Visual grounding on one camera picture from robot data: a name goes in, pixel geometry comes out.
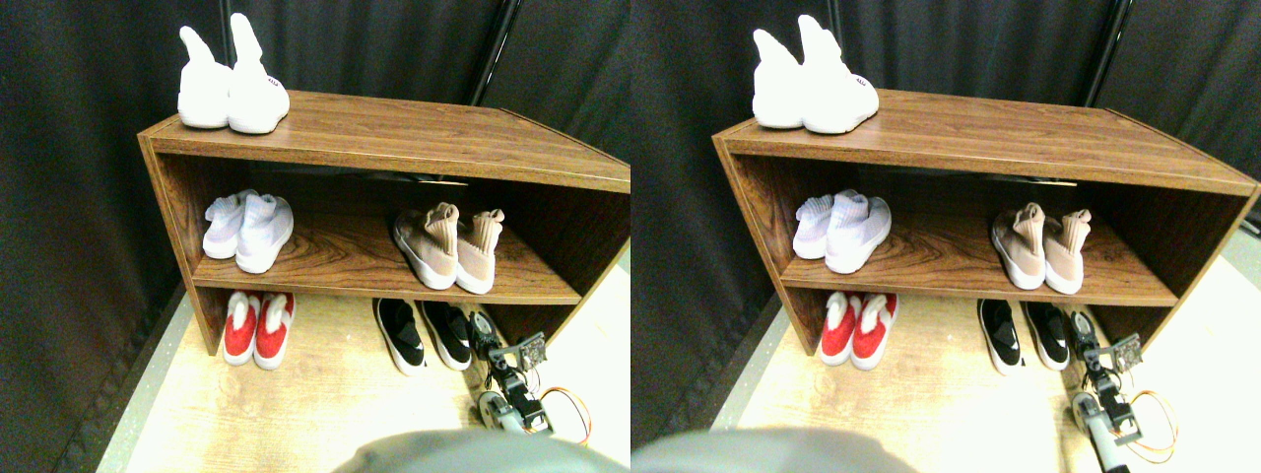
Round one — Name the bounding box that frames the black shoe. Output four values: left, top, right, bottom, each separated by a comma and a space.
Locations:
977, 299, 1026, 376
1025, 301, 1072, 372
421, 301, 474, 372
372, 299, 428, 376

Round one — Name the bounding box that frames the beige shoe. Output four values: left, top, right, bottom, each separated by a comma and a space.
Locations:
1042, 208, 1093, 296
455, 208, 506, 296
392, 203, 461, 291
991, 202, 1049, 291

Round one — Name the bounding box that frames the orange wire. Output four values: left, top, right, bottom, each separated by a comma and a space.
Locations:
538, 386, 595, 446
1126, 389, 1181, 466

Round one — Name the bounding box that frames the brown shoe rack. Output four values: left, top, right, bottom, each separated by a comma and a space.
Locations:
712, 89, 1261, 356
137, 90, 631, 356

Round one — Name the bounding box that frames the red shoe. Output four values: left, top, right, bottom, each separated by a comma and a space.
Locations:
223, 292, 262, 367
820, 292, 863, 367
253, 293, 297, 372
851, 293, 899, 372

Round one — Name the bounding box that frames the white shoe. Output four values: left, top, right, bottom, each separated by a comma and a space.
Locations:
798, 14, 880, 135
754, 29, 811, 130
177, 26, 235, 130
228, 12, 292, 135

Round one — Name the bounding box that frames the pale lilac shoe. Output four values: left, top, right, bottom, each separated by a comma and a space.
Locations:
203, 190, 259, 261
235, 193, 296, 275
793, 194, 838, 261
826, 190, 893, 275

